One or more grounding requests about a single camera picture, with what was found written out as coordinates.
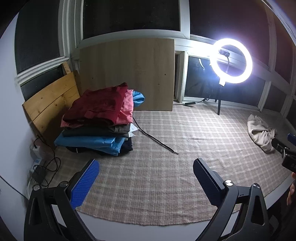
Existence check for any cream ribbed knit sweater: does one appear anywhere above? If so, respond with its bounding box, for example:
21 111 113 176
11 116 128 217
247 114 276 154

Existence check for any black light tripod stand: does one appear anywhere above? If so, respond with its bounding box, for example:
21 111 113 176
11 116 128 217
215 84 224 115

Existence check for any large light wooden board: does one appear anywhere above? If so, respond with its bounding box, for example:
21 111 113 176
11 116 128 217
78 38 175 111

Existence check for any red jacket on pile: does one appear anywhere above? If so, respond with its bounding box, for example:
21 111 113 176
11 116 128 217
61 82 134 128

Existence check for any person right hand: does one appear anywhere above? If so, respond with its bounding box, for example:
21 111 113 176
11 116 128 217
287 173 296 206

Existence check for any pink plaid woven mat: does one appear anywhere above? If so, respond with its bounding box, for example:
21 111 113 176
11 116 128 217
52 105 290 225

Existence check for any white folded garment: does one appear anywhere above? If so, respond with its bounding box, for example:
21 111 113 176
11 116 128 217
128 123 139 138

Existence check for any pine wooden plank board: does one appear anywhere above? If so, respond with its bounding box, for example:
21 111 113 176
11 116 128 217
23 62 80 147

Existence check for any white ring light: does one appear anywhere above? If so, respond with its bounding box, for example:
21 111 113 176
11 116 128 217
209 38 253 86

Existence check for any white power strip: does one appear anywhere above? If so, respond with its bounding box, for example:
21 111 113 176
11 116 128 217
28 146 46 184

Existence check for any dark grey folded garment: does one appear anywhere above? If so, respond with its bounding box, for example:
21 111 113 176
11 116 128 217
62 124 130 137

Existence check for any black drawstring cord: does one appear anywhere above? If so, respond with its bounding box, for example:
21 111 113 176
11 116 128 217
132 117 180 155

